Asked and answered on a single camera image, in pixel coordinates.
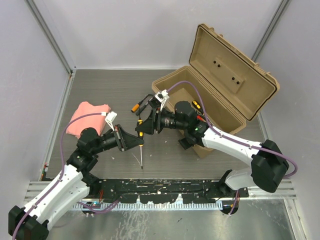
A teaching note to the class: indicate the tan plastic tool case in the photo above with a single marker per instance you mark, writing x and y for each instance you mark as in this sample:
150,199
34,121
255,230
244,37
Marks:
227,83

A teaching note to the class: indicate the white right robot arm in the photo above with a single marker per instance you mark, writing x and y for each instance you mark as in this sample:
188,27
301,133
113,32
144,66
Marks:
266,165

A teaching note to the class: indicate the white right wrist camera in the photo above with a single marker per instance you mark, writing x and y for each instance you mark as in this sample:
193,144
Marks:
162,97

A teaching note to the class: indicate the orange short screwdriver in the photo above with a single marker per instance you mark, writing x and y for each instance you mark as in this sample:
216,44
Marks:
135,108

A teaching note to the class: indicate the aluminium frame rail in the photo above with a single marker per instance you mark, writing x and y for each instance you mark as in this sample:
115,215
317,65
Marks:
284,191

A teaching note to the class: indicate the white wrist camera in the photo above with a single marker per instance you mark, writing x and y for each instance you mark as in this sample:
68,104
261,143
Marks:
110,117
162,97

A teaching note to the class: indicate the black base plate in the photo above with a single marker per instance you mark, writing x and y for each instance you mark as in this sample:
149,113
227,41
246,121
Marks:
158,191

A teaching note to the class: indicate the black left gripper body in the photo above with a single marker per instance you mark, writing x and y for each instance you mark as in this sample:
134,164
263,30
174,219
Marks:
109,141

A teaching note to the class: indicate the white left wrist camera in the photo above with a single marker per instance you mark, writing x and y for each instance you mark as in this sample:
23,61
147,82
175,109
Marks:
110,117

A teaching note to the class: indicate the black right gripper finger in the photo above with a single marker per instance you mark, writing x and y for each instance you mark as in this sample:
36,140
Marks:
154,114
147,126

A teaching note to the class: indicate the red handled screwdriver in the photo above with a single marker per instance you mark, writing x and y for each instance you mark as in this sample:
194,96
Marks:
201,118

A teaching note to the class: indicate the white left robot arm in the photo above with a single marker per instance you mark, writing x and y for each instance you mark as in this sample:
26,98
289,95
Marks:
74,182

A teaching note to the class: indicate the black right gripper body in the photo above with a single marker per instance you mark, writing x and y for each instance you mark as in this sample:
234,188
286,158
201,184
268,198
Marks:
168,121

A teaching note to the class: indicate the pink folded cloth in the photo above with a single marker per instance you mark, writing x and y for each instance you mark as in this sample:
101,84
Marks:
95,121

